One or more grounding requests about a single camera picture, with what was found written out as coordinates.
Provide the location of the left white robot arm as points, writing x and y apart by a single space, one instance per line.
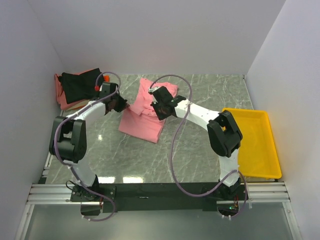
68 141

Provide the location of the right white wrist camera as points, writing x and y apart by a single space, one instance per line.
151 90

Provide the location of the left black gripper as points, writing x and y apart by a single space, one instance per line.
123 105

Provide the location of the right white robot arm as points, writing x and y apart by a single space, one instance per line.
223 132

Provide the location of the yellow plastic tray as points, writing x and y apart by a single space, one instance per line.
257 155

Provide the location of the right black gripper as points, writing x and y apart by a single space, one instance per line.
161 117

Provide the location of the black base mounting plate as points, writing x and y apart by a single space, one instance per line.
122 197

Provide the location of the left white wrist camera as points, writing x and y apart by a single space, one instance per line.
98 88

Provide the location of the cream folded t shirt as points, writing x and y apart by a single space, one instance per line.
79 105

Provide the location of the aluminium frame rail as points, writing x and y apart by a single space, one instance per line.
58 194

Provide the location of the pink t shirt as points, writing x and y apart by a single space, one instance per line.
139 119

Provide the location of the salmon folded t shirt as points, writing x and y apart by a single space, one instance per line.
61 97

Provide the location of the orange folded t shirt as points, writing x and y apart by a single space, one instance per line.
106 78

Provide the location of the black folded t shirt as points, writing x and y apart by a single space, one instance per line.
78 87

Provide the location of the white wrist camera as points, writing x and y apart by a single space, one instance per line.
98 88
151 90

